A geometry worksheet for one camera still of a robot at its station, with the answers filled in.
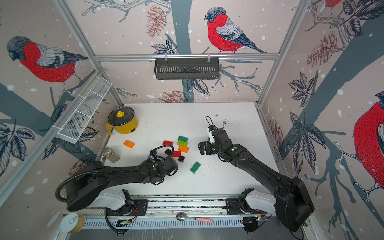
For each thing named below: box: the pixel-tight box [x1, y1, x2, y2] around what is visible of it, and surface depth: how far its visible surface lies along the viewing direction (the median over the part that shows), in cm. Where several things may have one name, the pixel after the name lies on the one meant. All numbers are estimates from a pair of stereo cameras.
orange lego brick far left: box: [123, 140, 135, 149], surface depth 99 cm
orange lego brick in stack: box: [178, 145, 190, 154], surface depth 96 cm
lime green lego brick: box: [177, 140, 188, 147], surface depth 100 cm
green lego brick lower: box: [190, 161, 201, 174], surface depth 88 cm
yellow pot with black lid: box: [105, 106, 138, 136], surface depth 102 cm
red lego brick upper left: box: [162, 140, 174, 146], surface depth 100 cm
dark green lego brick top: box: [177, 135, 189, 143], surface depth 102 cm
